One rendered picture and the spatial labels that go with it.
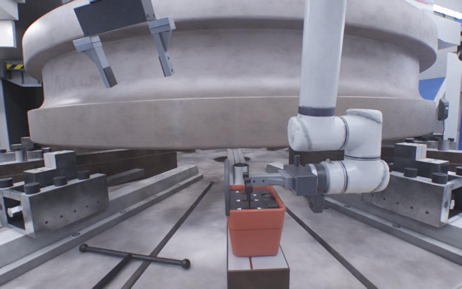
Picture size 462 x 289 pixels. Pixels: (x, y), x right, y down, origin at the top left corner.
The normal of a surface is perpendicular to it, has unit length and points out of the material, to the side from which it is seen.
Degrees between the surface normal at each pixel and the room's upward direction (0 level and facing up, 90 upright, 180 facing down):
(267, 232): 97
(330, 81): 100
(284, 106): 90
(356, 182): 98
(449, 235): 72
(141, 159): 90
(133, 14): 114
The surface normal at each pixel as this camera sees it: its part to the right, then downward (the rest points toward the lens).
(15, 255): 0.93, 0.03
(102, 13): -0.07, 0.51
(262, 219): 0.02, 0.24
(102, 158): 0.72, 0.07
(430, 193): -0.92, 0.07
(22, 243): 0.87, -0.29
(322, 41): -0.36, 0.28
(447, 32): 0.33, 0.11
